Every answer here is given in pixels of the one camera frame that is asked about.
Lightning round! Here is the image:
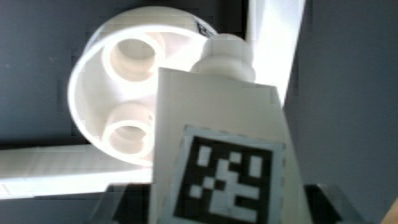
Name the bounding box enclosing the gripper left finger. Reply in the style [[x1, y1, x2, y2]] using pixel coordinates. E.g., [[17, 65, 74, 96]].
[[87, 183, 151, 224]]

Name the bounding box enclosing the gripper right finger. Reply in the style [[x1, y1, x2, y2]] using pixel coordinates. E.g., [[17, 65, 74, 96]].
[[303, 184, 367, 224]]

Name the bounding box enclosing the white stool leg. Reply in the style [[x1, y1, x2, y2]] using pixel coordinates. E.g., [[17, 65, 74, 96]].
[[149, 34, 312, 224]]

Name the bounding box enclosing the white round stool seat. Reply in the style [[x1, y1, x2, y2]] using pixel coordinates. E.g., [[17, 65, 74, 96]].
[[67, 6, 216, 167]]

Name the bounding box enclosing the white obstacle frame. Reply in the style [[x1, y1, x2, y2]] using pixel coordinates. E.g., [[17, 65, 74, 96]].
[[0, 0, 305, 201]]

